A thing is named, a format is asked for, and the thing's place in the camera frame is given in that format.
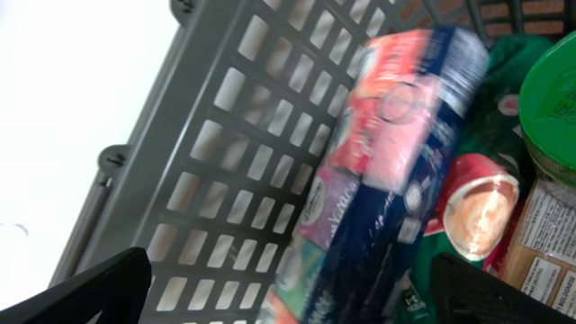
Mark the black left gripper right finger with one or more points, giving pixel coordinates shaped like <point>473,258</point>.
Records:
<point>464,294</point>

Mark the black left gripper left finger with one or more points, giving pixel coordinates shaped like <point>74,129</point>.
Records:
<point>113,291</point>

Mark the red spaghetti pasta packet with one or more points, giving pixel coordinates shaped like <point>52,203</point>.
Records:
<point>536,250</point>

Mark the Kleenex tissue multipack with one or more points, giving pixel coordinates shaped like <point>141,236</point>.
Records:
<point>380,179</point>

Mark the grey plastic basket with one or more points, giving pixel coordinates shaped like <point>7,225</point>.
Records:
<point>214,175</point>

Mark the green Nescafe coffee bag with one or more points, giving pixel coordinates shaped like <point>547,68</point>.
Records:
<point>488,183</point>

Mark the green lid jar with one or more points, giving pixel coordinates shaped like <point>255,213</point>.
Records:
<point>547,111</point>

